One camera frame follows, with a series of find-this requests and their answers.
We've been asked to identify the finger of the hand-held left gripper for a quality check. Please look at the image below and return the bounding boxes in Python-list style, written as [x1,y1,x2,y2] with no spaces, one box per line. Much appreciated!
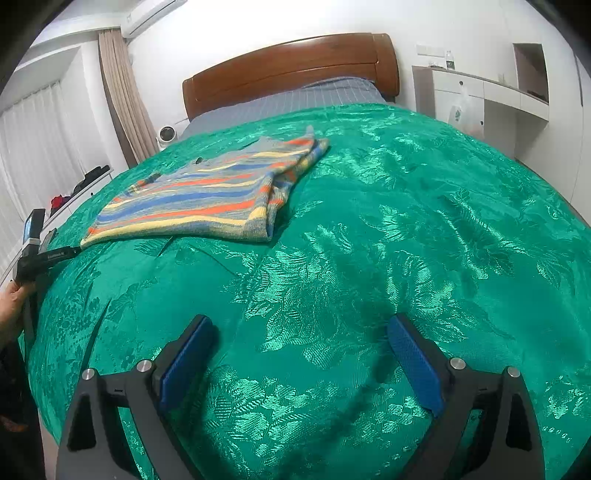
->
[46,246,83,265]

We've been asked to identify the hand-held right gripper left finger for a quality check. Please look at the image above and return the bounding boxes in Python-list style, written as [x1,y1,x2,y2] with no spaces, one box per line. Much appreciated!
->
[56,314,218,480]

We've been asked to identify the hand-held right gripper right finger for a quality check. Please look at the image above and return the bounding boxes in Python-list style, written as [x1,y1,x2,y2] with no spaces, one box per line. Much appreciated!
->
[387,314,546,480]

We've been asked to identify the striped knitted sweater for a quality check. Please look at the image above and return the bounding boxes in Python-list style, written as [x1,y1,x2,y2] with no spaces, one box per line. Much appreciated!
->
[81,124,330,243]

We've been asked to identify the person's left hand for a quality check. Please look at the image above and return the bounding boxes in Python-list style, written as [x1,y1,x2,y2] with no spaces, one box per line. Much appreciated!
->
[0,281,37,344]

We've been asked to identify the black item on windowsill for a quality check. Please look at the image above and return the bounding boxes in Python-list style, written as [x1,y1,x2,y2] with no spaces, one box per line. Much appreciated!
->
[71,165,112,195]

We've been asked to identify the white sheer curtain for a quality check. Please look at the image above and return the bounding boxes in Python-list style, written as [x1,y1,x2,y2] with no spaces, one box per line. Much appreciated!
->
[0,80,88,278]

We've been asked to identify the green floral bedspread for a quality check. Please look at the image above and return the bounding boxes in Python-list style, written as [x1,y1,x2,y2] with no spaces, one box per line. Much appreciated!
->
[18,102,591,480]

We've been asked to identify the person's dark clothing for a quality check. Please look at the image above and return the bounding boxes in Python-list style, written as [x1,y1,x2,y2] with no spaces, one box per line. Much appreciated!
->
[0,337,47,480]

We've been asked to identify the beige curtain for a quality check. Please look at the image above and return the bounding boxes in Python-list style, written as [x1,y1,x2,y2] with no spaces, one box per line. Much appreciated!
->
[98,28,158,168]

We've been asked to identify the white air conditioner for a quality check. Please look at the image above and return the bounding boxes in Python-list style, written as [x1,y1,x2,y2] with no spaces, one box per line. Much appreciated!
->
[121,0,178,38]

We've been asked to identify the white plastic bag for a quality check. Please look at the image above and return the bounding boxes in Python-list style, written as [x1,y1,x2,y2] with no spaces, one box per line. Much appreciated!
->
[447,85,483,137]

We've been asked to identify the grey checked pillow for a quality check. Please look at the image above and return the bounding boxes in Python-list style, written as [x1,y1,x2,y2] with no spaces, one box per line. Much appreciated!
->
[178,76,386,141]

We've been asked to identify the white wardrobe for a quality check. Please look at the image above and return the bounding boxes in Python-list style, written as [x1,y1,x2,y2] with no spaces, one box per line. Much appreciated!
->
[510,0,591,217]

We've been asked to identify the white built-in desk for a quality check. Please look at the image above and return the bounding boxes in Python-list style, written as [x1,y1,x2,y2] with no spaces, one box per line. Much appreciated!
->
[412,65,550,153]

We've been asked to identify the brown wooden headboard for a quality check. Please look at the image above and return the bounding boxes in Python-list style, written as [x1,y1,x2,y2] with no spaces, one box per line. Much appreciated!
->
[182,32,400,121]

